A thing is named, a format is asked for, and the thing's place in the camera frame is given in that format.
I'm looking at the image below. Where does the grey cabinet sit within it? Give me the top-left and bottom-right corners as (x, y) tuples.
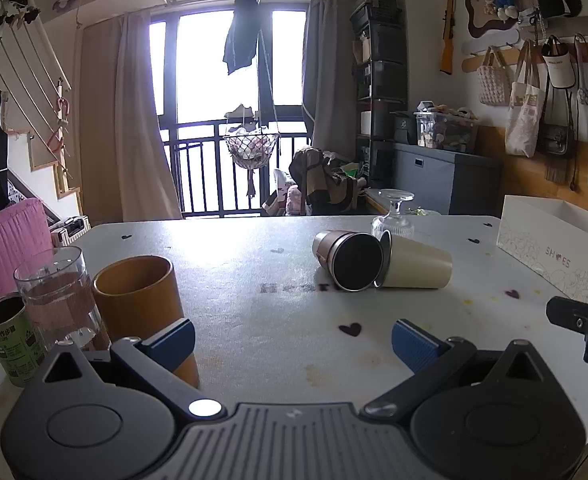
(392, 142), (504, 217)

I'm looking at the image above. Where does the white stair railing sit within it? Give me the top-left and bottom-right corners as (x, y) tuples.
(0, 0), (84, 211)

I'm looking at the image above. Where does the cream canvas tote bag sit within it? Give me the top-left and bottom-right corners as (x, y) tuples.
(504, 39), (545, 158)

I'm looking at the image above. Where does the brown leather shoulder bag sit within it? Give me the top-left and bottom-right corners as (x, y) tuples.
(536, 87), (577, 158)

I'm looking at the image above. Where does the brown cylindrical cup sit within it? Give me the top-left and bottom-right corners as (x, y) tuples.
(93, 255), (201, 389)

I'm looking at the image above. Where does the beige paper cup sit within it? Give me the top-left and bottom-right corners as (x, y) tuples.
(373, 230), (454, 290)

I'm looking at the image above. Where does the black balcony railing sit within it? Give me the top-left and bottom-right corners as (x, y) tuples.
(160, 119), (313, 219)

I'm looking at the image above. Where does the white black bucket bag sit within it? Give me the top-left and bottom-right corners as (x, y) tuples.
(542, 35), (575, 92)

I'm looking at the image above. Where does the clear wine glass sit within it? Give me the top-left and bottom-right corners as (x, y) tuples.
(371, 188), (416, 242)

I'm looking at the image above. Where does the white printed shoe box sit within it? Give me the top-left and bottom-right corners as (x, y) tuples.
(496, 194), (588, 307)

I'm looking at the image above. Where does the clear plastic storage box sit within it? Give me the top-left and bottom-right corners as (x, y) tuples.
(414, 109), (479, 154)

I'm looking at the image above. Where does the black storage shelf unit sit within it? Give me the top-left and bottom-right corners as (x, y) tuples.
(350, 0), (409, 182)

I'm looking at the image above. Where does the pile of brown clothing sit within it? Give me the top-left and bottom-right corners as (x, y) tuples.
(288, 145), (371, 217)

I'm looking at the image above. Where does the white knitted bag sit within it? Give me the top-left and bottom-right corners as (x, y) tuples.
(476, 46), (512, 107)

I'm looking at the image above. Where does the clear drinking glass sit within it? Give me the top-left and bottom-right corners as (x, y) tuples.
(13, 246), (111, 357)

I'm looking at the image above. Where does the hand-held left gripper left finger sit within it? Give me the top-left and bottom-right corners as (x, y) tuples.
(38, 317), (225, 419)

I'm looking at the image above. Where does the green labelled tin can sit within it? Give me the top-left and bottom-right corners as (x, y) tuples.
(0, 292), (48, 389)

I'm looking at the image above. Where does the hanging wire basket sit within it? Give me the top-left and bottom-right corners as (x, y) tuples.
(223, 126), (281, 169)

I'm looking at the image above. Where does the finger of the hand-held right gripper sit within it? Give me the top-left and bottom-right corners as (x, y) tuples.
(546, 296), (588, 334)

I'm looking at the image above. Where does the rose gold metal tumbler cup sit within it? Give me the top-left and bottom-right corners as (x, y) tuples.
(312, 230), (391, 293)

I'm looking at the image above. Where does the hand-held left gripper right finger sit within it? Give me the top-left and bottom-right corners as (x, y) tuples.
(362, 318), (555, 419)

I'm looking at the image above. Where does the wooden toy rifle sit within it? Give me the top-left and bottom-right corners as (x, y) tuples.
(440, 0), (461, 76)

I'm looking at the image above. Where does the beige curtain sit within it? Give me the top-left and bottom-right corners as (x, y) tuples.
(80, 11), (183, 222)

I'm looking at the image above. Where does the dark hanging garment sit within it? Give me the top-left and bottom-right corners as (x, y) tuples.
(222, 0), (261, 77)

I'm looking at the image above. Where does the grey curtain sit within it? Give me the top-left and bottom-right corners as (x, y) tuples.
(301, 0), (359, 147)

